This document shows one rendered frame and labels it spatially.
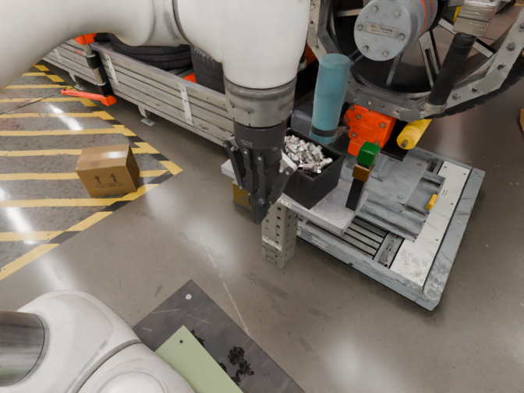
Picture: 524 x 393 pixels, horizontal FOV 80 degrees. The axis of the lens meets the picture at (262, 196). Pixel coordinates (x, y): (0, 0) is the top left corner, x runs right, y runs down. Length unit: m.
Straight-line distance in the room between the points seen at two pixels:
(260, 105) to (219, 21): 0.10
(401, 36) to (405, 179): 0.72
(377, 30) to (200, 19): 0.53
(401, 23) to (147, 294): 1.15
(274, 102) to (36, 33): 0.23
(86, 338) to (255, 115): 0.45
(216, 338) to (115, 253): 0.73
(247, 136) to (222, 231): 1.00
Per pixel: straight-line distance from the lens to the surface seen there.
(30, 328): 0.59
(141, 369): 0.57
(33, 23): 0.32
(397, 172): 1.42
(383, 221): 1.34
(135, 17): 0.41
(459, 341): 1.34
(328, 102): 0.96
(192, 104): 1.63
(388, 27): 0.82
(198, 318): 0.88
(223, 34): 0.36
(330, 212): 0.88
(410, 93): 1.11
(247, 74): 0.36
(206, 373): 0.82
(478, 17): 0.70
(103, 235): 1.53
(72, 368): 0.63
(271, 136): 0.42
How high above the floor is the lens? 1.10
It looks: 47 degrees down
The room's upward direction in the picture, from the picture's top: straight up
